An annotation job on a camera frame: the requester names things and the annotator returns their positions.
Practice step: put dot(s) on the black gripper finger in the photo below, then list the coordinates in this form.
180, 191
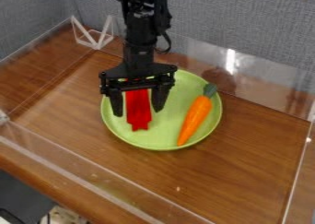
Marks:
116, 103
158, 95

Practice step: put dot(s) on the clear acrylic enclosure wall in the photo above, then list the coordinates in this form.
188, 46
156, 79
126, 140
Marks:
247, 175

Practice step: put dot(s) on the red rectangular block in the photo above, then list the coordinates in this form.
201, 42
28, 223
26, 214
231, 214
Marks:
137, 109

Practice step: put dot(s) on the clear acrylic corner bracket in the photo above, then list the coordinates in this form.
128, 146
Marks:
89, 37

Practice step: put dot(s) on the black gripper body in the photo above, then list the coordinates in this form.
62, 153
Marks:
137, 72

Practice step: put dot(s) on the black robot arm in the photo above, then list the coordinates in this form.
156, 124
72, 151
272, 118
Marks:
146, 20

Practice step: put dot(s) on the orange toy carrot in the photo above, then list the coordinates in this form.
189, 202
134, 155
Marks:
196, 113

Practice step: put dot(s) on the green plastic plate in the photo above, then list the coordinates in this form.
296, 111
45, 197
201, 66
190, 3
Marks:
160, 137

